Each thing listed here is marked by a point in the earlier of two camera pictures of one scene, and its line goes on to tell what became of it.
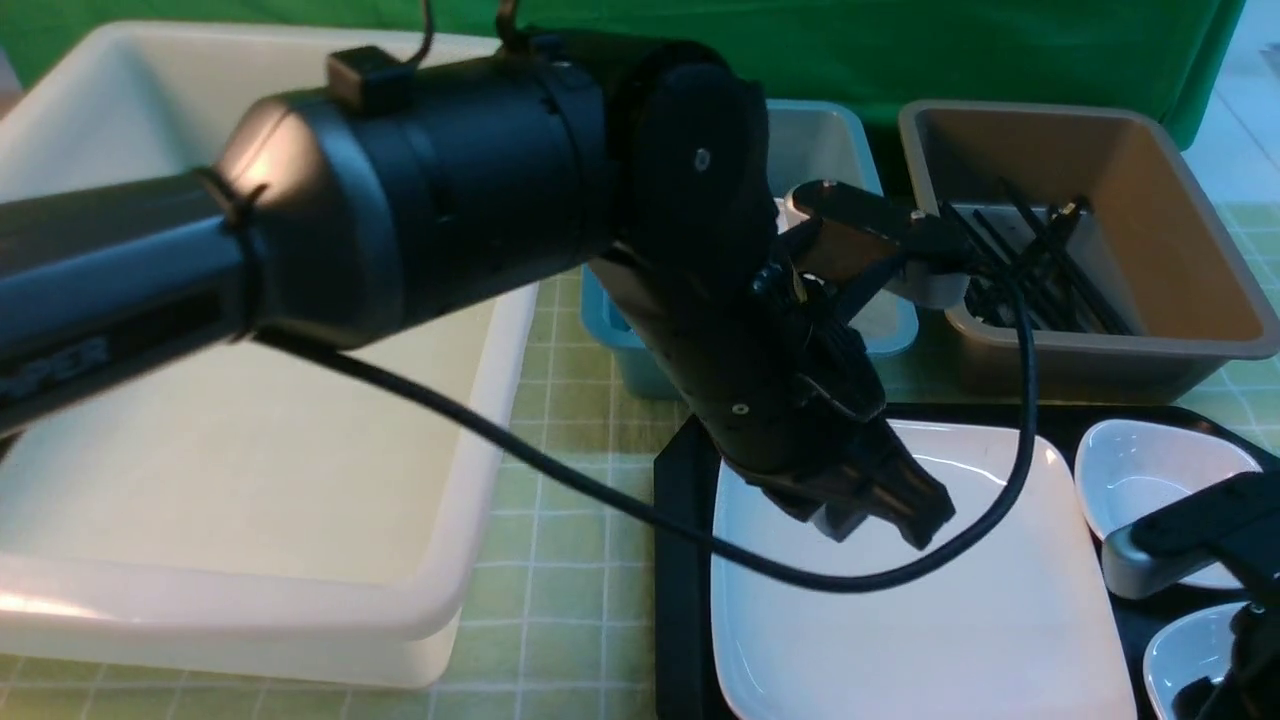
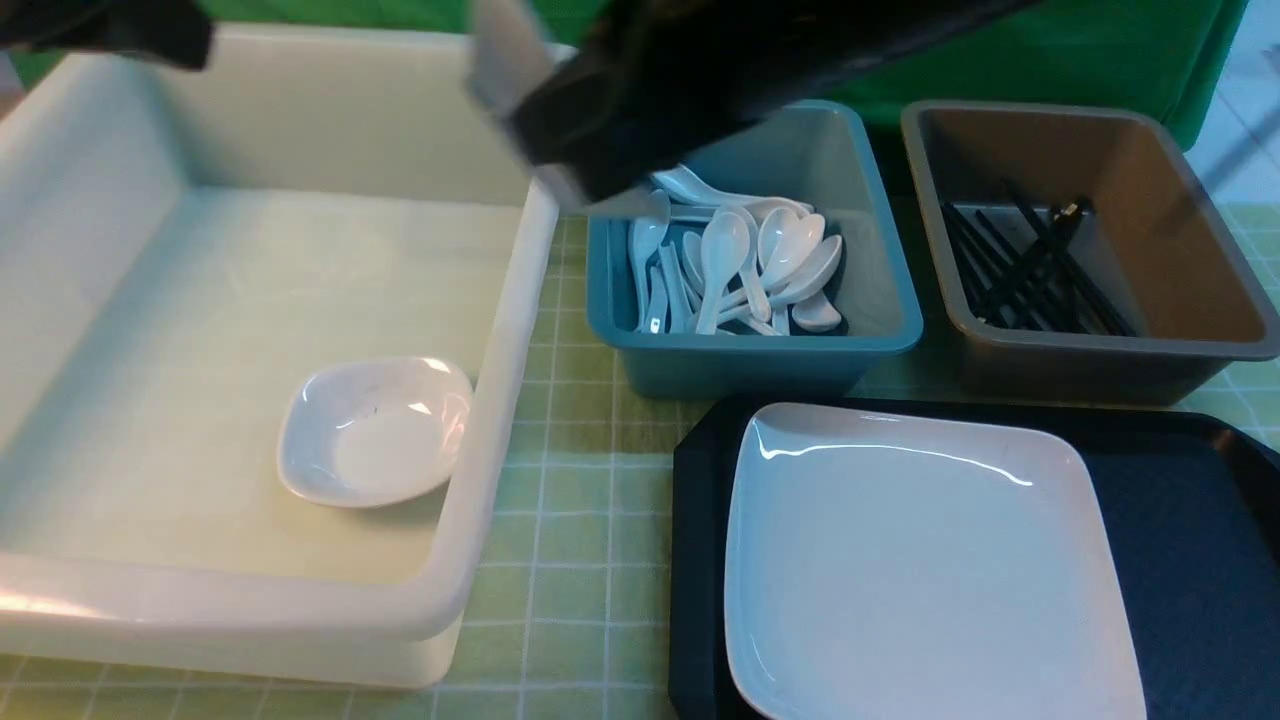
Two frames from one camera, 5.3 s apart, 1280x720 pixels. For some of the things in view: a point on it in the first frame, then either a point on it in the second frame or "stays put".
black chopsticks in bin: x=1005 y=241 stays put
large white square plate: x=1033 y=630 stays put
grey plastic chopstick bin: x=1162 y=254 stays put
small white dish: x=1124 y=471 -> x=370 y=431
